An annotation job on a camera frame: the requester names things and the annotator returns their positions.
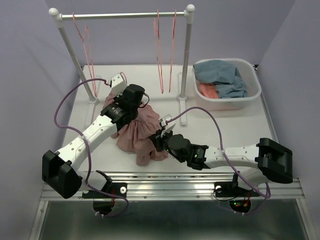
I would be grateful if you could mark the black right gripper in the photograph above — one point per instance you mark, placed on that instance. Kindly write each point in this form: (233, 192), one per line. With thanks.
(158, 140)

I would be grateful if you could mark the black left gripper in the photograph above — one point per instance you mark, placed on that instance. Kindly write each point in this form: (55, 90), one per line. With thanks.
(117, 98)

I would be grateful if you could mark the dusty pink garment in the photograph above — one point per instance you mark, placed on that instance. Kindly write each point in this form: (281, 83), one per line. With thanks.
(134, 138)

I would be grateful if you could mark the salmon pink skirt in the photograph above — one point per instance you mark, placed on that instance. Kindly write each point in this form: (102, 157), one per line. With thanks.
(208, 90)

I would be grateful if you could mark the blue grey garment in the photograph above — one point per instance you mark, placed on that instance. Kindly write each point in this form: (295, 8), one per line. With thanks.
(227, 81)

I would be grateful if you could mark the pink hanger with blue garment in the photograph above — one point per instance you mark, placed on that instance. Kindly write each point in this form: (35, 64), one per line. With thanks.
(156, 29)

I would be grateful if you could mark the pink wire hanger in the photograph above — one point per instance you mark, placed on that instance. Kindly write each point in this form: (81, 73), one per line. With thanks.
(172, 50)
(87, 46)

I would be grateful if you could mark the pink hanger with dusty garment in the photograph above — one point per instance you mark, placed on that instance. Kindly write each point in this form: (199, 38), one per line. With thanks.
(124, 77)

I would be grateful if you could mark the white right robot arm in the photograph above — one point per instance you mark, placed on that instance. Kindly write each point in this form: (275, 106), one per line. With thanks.
(266, 161)

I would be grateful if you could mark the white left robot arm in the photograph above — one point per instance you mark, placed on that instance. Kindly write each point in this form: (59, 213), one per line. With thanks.
(60, 168)

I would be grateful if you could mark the white plastic basket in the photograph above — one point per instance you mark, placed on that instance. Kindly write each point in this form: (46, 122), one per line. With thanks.
(251, 83)

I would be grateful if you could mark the white metal clothes rack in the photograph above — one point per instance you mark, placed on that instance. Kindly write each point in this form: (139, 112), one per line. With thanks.
(92, 93)

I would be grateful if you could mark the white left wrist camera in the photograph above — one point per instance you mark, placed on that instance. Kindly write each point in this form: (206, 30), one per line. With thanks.
(117, 84)

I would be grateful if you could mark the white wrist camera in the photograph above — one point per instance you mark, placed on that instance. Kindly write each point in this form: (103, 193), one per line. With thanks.
(167, 124)
(117, 84)

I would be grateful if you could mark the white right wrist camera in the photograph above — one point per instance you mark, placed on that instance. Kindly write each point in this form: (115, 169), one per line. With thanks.
(167, 124)

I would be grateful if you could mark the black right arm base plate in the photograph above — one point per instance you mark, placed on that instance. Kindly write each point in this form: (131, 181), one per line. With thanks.
(229, 190)

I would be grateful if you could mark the aluminium mounting rail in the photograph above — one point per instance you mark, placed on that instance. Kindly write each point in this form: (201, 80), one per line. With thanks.
(167, 186)

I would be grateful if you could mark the empty pink wire hanger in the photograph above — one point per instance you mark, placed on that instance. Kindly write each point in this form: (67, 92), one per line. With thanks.
(87, 46)

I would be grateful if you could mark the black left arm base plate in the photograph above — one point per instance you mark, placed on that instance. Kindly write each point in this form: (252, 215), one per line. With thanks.
(114, 188)

